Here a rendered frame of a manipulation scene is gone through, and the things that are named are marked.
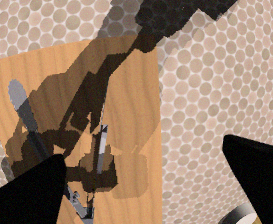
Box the white cylinder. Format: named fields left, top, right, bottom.
left=226, top=202, right=257, bottom=224

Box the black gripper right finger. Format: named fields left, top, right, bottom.
left=222, top=135, right=273, bottom=224

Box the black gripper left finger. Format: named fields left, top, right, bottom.
left=0, top=153, right=67, bottom=224

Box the light wooden board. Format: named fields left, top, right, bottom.
left=0, top=34, right=163, bottom=224

